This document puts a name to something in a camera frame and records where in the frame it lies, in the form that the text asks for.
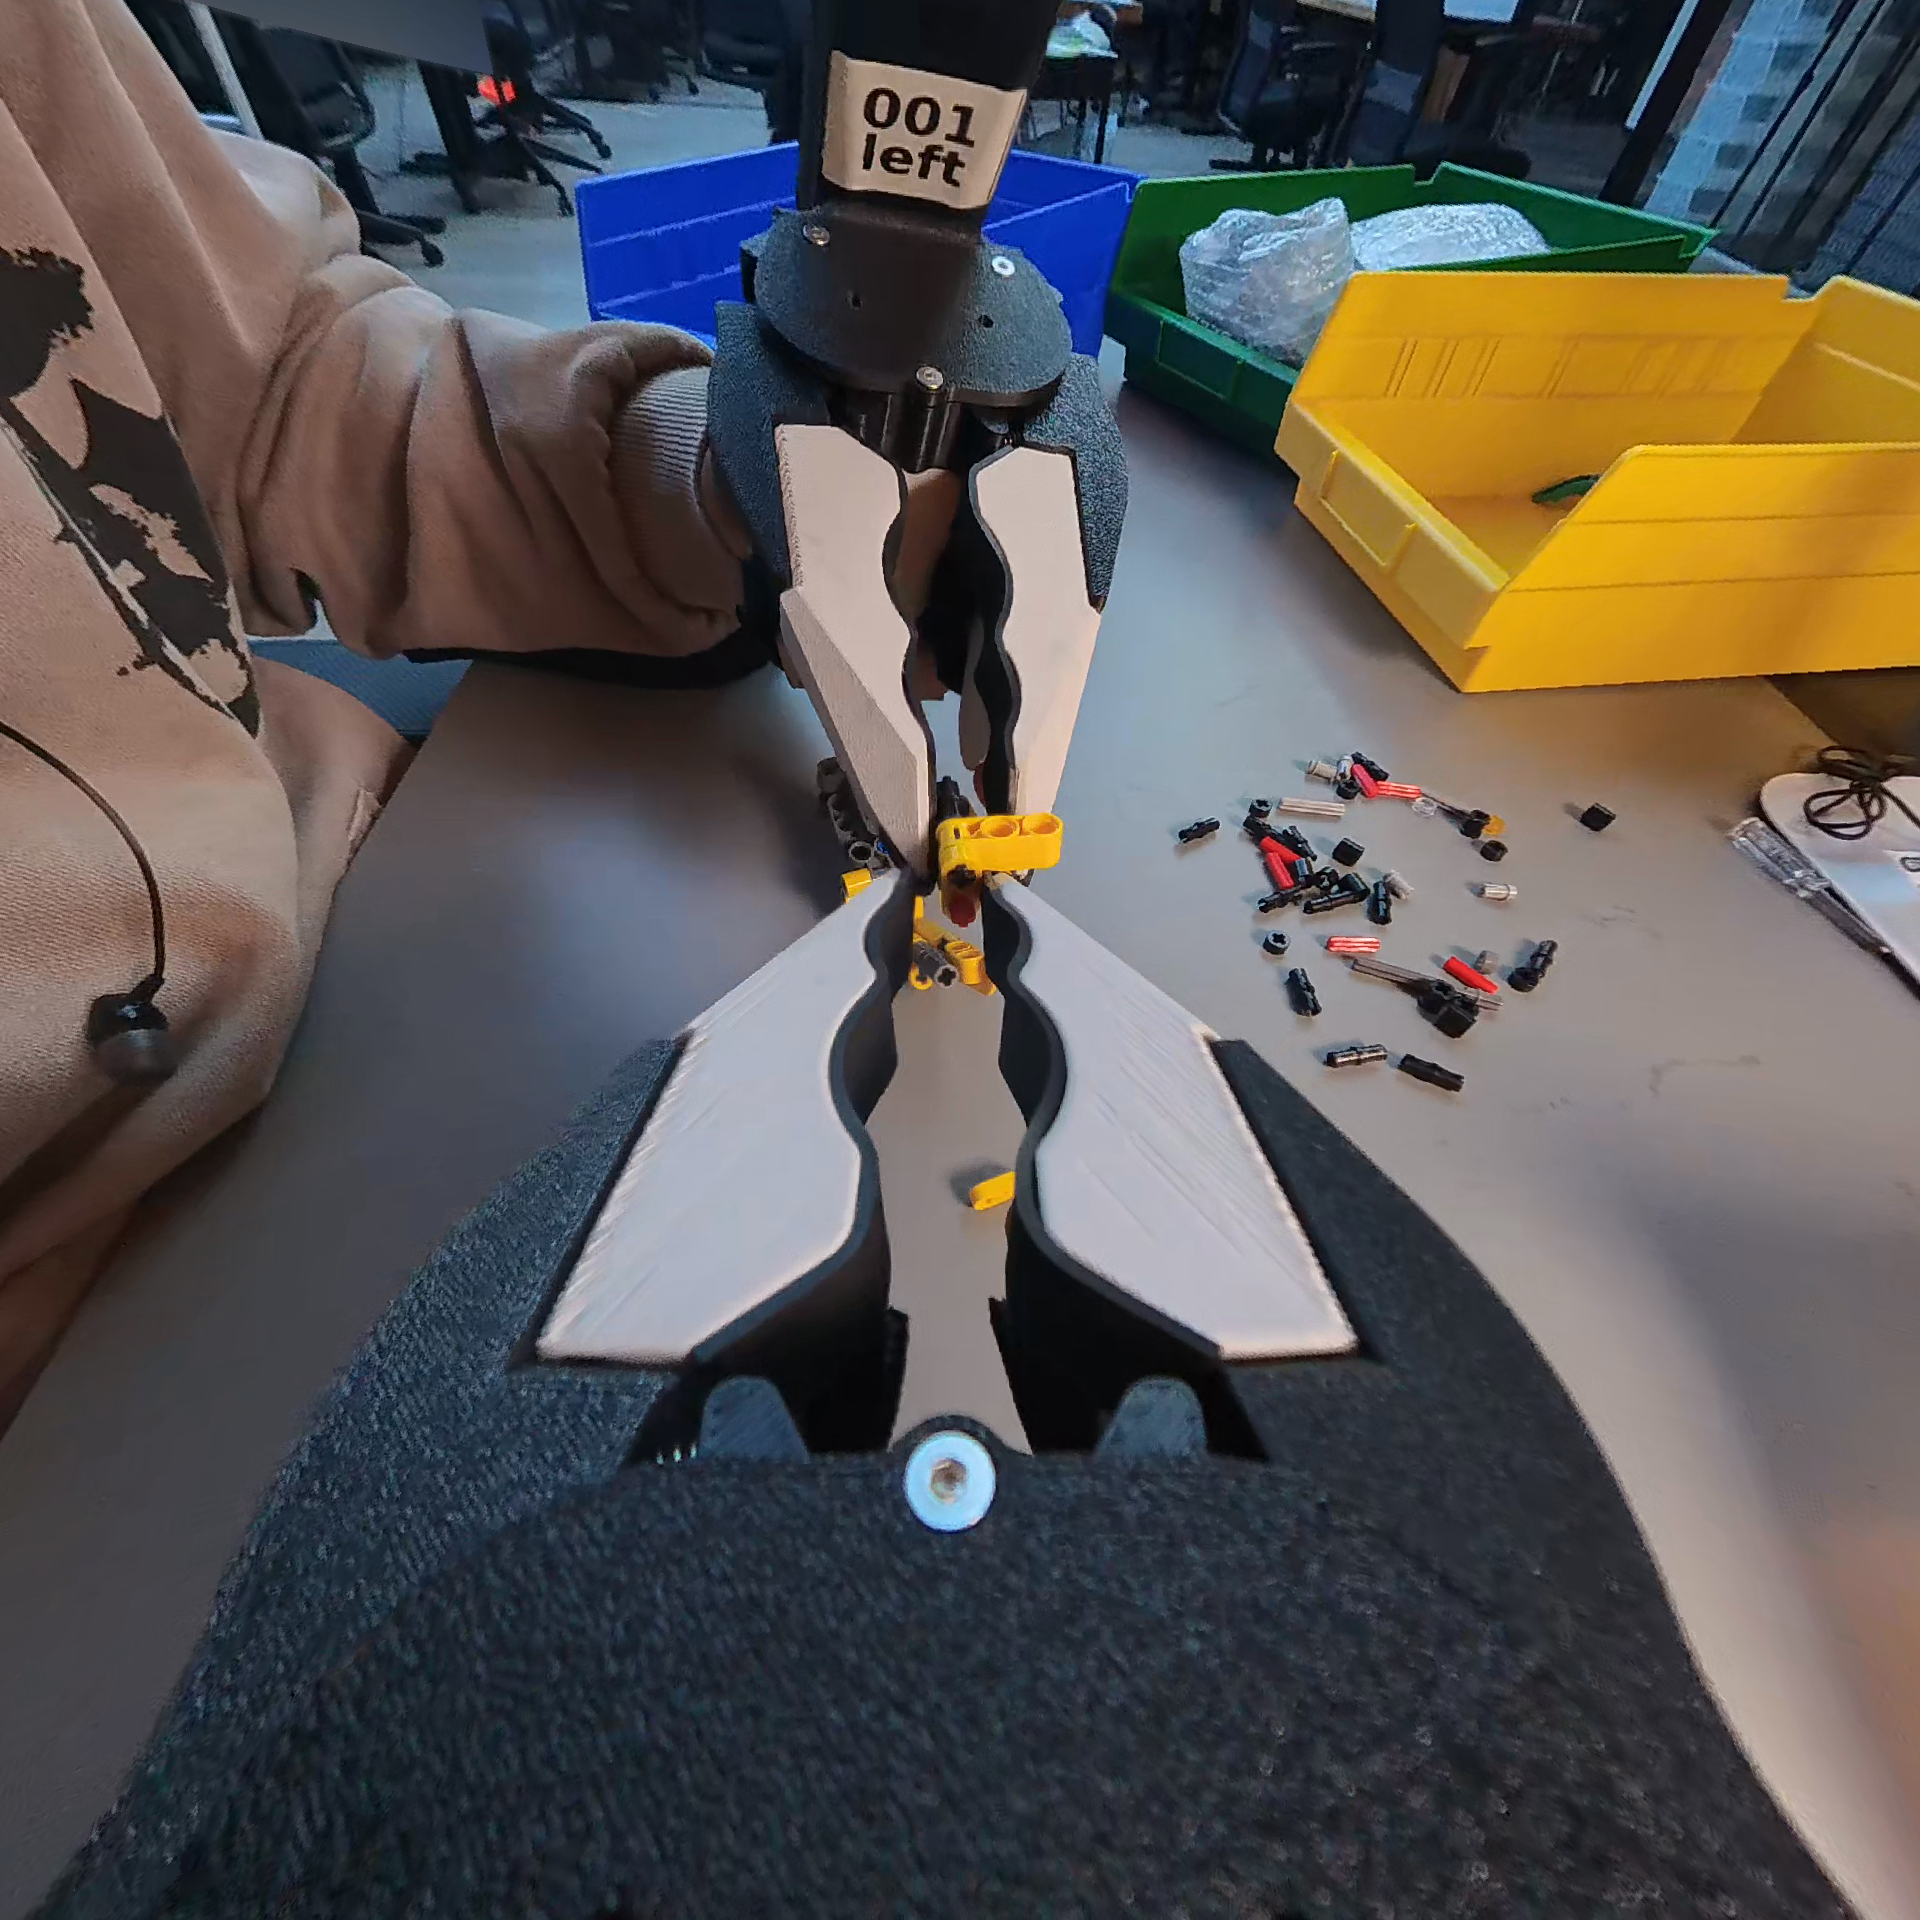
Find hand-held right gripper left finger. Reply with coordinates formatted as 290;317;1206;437
540;885;950;1370

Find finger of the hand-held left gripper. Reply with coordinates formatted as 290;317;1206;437
773;420;947;871
953;444;1103;827

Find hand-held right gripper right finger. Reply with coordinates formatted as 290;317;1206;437
976;885;1358;1370

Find yellow black toy joint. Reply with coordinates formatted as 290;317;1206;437
815;756;1069;890

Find pile of small pins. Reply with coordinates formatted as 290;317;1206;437
1170;744;1622;1098

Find person's left forearm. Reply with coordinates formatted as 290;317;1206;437
180;120;752;661

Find blue storage bin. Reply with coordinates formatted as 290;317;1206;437
576;144;1141;347

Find green storage bin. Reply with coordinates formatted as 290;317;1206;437
1103;166;1711;451

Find clear plastic bag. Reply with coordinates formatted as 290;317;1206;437
1180;196;1554;361

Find black office chair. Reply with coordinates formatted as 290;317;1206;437
209;0;452;272
1215;0;1382;168

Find yellow storage bin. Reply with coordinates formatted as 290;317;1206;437
1276;270;1920;697

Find person's beige jacket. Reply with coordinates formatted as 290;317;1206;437
0;0;421;1411

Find printed paper sheets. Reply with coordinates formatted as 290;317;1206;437
1755;766;1920;902

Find black clip-on cable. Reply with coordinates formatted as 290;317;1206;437
0;719;182;1088

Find black cord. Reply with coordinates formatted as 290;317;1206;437
1800;744;1920;848

